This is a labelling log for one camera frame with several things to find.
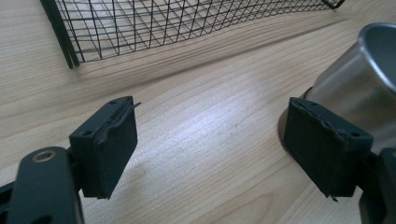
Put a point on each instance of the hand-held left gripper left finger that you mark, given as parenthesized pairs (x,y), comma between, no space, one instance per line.
(106,149)

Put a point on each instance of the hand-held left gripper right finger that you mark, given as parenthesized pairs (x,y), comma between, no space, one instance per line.
(323,149)

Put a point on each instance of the stainless steel cup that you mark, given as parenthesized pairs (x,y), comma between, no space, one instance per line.
(358,81)

